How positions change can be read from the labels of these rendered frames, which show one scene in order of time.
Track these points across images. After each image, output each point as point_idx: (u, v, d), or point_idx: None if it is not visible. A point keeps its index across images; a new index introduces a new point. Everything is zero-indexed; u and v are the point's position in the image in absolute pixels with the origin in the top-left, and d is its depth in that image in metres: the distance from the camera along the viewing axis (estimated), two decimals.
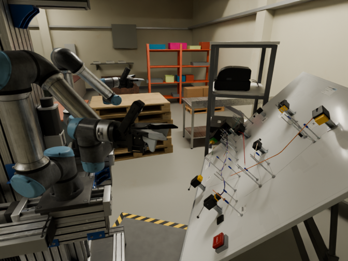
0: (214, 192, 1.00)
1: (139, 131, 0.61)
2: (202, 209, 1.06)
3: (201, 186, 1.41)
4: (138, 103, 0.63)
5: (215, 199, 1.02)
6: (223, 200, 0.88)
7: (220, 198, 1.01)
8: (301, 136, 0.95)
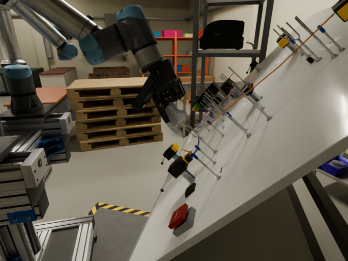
0: (183, 149, 0.68)
1: None
2: (167, 178, 0.74)
3: (176, 158, 1.08)
4: None
5: (184, 161, 0.69)
6: (190, 153, 0.55)
7: (191, 159, 0.68)
8: (312, 61, 0.62)
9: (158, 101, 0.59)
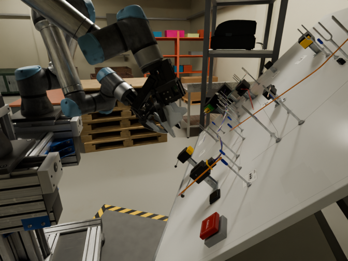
0: (187, 187, 0.57)
1: None
2: (188, 183, 0.71)
3: (191, 161, 1.05)
4: None
5: (207, 167, 0.67)
6: (221, 157, 0.53)
7: (215, 164, 0.66)
8: (343, 62, 0.60)
9: (157, 98, 0.59)
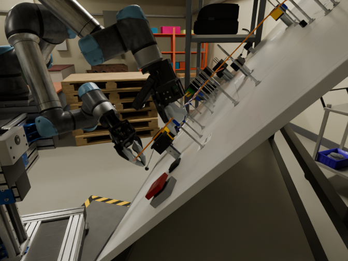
0: (141, 151, 0.55)
1: None
2: (151, 155, 0.69)
3: None
4: None
5: (168, 136, 0.64)
6: (172, 117, 0.51)
7: None
8: (305, 25, 0.58)
9: (157, 100, 0.59)
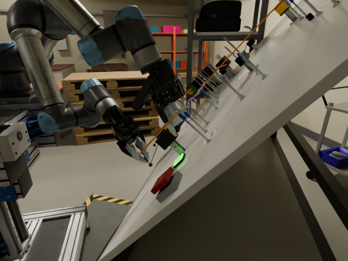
0: (146, 146, 0.54)
1: None
2: (155, 150, 0.68)
3: None
4: None
5: None
6: (178, 111, 0.50)
7: (178, 130, 0.63)
8: (312, 17, 0.57)
9: (157, 100, 0.59)
